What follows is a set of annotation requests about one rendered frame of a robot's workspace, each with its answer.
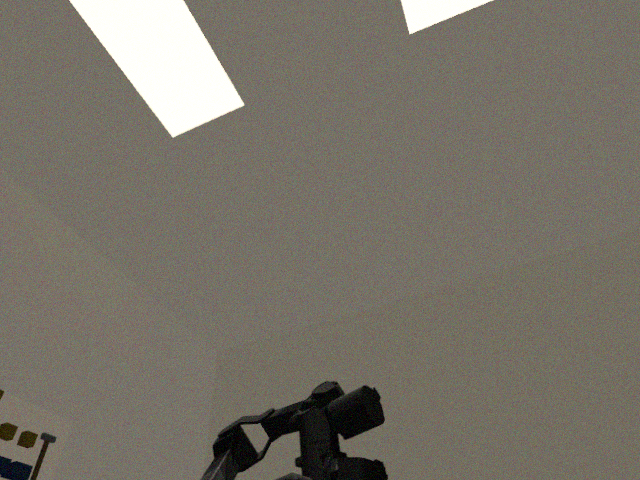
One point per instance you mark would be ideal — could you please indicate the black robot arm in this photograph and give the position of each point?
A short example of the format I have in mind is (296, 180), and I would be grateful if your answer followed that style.
(327, 412)

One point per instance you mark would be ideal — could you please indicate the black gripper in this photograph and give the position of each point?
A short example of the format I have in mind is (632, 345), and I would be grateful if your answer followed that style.
(311, 460)

